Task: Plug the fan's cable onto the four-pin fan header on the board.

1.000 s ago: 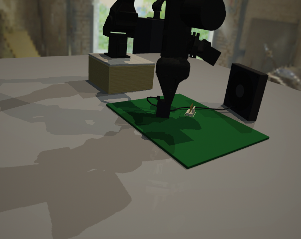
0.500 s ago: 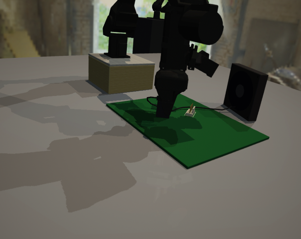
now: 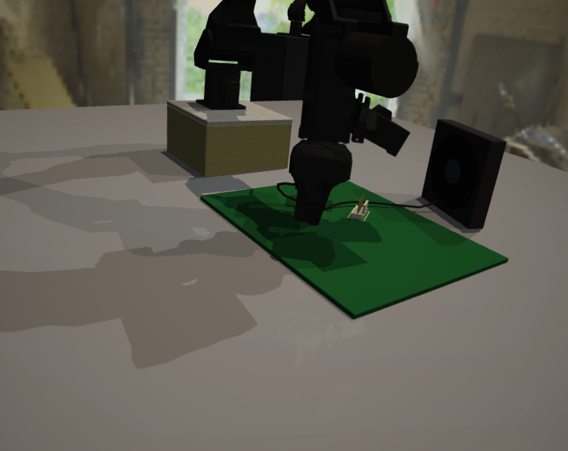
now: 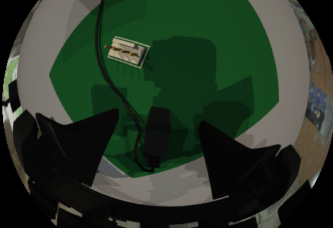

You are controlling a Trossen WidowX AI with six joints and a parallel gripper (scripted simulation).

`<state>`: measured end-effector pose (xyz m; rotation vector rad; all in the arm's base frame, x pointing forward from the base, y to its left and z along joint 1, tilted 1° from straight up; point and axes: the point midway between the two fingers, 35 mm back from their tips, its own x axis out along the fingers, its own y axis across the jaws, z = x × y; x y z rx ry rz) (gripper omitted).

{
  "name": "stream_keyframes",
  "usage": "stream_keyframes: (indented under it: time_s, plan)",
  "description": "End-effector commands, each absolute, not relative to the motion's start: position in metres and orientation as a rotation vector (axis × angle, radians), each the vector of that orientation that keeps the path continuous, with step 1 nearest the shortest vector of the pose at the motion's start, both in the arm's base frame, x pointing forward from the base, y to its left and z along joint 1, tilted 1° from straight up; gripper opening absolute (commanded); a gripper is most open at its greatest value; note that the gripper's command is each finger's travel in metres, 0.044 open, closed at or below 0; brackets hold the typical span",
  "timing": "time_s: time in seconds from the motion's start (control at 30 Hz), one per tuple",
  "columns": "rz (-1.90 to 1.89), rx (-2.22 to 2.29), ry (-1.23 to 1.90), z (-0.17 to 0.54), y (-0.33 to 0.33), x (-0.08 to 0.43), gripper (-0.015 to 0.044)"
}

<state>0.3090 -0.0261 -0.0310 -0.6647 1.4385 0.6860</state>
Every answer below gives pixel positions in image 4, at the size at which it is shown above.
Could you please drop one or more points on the green circuit board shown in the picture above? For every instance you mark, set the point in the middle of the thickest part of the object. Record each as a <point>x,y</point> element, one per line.
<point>204,60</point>

